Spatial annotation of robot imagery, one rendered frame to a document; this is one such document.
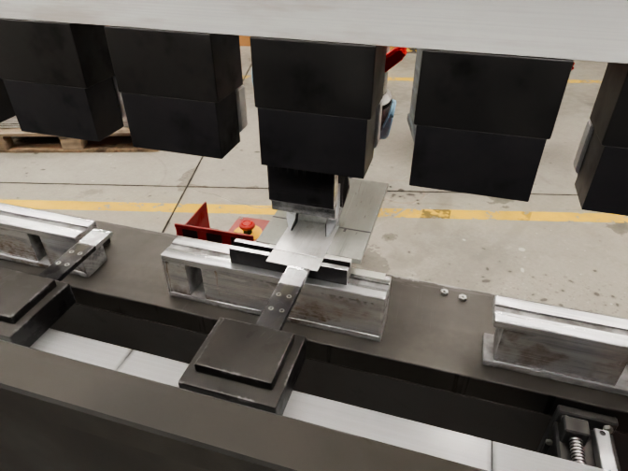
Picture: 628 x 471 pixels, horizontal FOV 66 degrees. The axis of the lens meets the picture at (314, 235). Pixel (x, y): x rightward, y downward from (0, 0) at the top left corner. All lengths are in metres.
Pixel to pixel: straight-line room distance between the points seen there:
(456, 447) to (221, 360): 0.28
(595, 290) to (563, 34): 2.08
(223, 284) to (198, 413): 0.69
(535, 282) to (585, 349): 1.70
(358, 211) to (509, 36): 0.45
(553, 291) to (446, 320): 1.63
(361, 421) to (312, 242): 0.33
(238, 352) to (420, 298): 0.42
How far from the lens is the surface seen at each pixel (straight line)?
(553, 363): 0.82
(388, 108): 1.43
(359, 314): 0.79
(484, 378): 0.81
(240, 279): 0.82
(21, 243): 1.09
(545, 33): 0.56
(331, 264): 0.76
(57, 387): 0.19
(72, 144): 3.83
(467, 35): 0.56
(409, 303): 0.90
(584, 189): 0.65
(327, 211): 0.72
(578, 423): 0.81
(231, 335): 0.61
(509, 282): 2.45
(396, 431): 0.59
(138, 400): 0.17
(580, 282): 2.59
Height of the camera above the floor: 1.47
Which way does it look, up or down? 35 degrees down
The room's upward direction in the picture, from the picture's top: straight up
